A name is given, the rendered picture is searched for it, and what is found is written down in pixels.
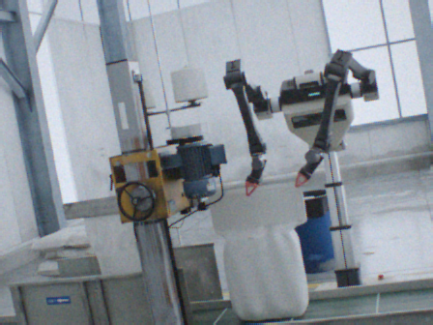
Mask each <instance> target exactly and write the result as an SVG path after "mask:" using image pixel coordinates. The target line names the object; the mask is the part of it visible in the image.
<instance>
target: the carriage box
mask: <svg viewBox="0 0 433 325"><path fill-rule="evenodd" d="M180 145H181V144H179V143H174V144H170V145H165V146H161V147H154V150H153V151H148V152H144V153H135V154H131V155H127V156H122V155H119V156H112V157H109V163H110V167H111V174H112V179H113V182H114V190H115V193H116V197H117V195H118V192H117V191H116V188H119V187H121V186H123V185H125V183H126V182H127V179H126V175H125V168H124V164H132V163H140V162H148V161H152V160H156V167H157V171H158V175H159V177H153V178H149V179H144V180H137V181H141V182H142V183H145V184H147V186H150V187H151V189H152V190H153V191H154V193H155V195H156V207H155V209H154V213H153V214H152V215H151V217H150V218H148V219H147V220H145V221H149V220H154V219H160V218H163V219H165V218H167V219H169V218H170V217H171V216H174V215H175V214H177V213H179V212H180V211H182V210H184V209H186V208H187V207H189V206H191V200H190V199H188V198H186V196H185V194H184V190H183V182H184V181H185V180H184V179H179V176H178V172H177V167H172V169H170V170H168V171H164V172H161V171H162V170H163V168H162V167H161V166H160V161H159V153H162V152H165V151H169V154H170V155H171V154H174V153H177V149H176V147H177V146H180ZM136 188H139V185H130V186H128V187H127V188H125V189H126V190H127V191H128V192H129V193H131V192H133V190H134V189H136ZM174 199H175V201H176V204H177V210H174V211H173V212H171V211H170V207H169V202H170V201H173V200H174ZM121 202H122V205H123V209H124V210H125V211H126V213H127V214H128V215H130V216H132V217H133V209H134V208H133V206H132V205H131V203H130V196H129V195H128V194H127V193H126V192H125V191H123V192H122V196H121ZM118 209H119V213H120V221H121V224H124V223H126V222H134V221H131V220H129V219H127V218H126V217H125V216H124V215H123V214H122V213H121V211H120V208H119V207H118ZM150 210H151V208H150V209H147V210H145V211H139V210H136V214H135V217H136V218H142V217H144V216H145V215H147V214H148V212H149V211H150Z"/></svg>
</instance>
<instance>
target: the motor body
mask: <svg viewBox="0 0 433 325"><path fill-rule="evenodd" d="M207 144H208V140H205V141H200V142H195V143H188V144H184V145H180V146H177V147H176V149H177V154H178V153H179V156H180V153H181V158H182V162H183V165H181V166H180V174H181V178H182V179H184V180H185V181H184V182H183V190H184V194H185V196H186V198H188V199H190V200H193V199H200V198H207V197H210V196H212V195H215V194H216V191H217V187H216V177H215V176H212V170H211V166H210V158H209V153H208V150H207ZM180 164H181V162H180Z"/></svg>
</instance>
